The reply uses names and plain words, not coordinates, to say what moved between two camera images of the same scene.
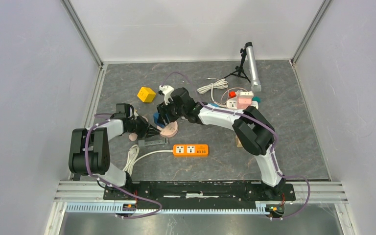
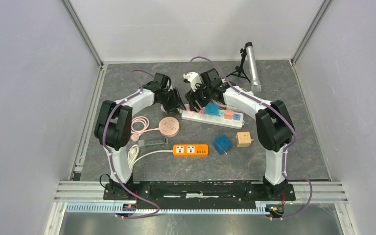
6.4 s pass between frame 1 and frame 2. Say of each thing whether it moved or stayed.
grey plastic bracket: stayed
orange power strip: stayed
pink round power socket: stayed
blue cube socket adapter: moved
